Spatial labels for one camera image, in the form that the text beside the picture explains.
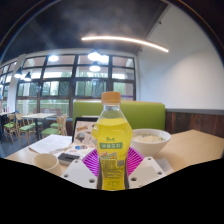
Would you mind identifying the white ceramic bowl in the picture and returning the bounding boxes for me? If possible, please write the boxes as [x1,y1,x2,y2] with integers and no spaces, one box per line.
[130,128,172,158]

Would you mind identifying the wooden chairs with green seats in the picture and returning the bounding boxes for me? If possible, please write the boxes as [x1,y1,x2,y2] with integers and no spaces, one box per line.
[3,113,68,146]

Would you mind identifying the yellow drink bottle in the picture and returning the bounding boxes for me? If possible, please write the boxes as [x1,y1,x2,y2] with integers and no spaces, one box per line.
[91,91,134,191]

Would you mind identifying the light wooden dining table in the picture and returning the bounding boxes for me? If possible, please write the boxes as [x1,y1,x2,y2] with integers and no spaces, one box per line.
[20,112,57,141]

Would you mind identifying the long curved ceiling light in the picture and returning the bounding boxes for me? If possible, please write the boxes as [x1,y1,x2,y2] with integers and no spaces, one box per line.
[81,35,170,54]

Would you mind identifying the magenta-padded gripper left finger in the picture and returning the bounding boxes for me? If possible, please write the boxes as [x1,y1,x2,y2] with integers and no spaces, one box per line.
[61,148,101,190]

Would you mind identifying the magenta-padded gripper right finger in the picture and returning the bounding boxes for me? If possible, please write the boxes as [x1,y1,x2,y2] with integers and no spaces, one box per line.
[126,146,168,189]

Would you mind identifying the black pendant lamps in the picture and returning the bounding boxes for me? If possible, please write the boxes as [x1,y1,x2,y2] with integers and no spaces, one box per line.
[13,49,103,83]

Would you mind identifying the printed sticker sheet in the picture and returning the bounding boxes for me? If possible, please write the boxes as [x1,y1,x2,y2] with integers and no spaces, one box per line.
[64,142,91,158]

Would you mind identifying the green upholstered bench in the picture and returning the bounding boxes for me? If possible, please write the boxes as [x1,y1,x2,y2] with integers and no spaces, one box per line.
[72,100,167,132]

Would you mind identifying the small dark handheld device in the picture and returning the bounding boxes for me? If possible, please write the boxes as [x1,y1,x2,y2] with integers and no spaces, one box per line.
[57,152,81,167]

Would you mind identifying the white paper sheets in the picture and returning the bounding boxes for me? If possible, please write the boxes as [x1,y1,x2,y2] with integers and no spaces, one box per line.
[28,134,73,155]

